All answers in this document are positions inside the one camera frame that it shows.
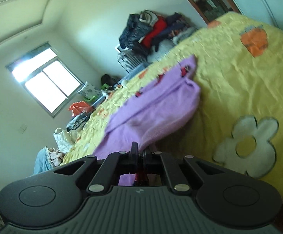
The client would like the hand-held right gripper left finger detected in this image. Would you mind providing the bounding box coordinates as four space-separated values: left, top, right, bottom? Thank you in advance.
52 141 139 195

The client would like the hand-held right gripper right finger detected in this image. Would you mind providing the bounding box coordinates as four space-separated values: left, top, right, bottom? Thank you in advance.
139 151 231 193

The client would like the purple sweater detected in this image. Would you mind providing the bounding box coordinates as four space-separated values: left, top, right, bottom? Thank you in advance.
93 55 201 186

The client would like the stack of folded clothes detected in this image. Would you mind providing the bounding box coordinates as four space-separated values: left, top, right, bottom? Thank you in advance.
173 27 197 43

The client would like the black white zigzag cloth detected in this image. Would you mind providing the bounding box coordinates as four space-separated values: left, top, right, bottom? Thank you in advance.
66 114 89 132

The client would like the green plastic stool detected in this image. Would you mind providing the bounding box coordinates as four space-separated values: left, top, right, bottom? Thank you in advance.
83 83 110 103

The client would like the white plastic bag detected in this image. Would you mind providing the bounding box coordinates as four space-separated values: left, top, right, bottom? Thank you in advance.
53 128 75 153

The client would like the orange plastic bag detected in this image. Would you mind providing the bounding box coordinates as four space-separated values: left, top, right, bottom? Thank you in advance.
69 102 94 116

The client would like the floral pillow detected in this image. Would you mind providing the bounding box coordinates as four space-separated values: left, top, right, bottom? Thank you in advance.
78 82 101 100

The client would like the dark brown plush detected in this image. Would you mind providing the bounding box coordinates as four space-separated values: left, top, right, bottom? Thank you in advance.
101 74 120 87

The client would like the light blue cloth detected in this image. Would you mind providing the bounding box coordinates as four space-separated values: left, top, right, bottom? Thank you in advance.
34 147 56 175

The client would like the yellow carrot print quilt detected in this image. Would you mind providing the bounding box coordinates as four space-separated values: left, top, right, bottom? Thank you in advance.
61 12 283 203

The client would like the window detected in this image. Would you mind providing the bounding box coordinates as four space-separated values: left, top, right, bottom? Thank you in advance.
5 43 85 120

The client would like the red folded garment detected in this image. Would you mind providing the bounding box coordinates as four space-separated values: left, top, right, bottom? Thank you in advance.
141 19 167 48

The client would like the dark navy clothing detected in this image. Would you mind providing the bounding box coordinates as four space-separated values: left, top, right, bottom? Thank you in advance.
164 12 188 38

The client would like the white tote bag black trim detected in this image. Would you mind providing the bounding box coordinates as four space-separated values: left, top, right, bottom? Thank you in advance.
139 10 159 26

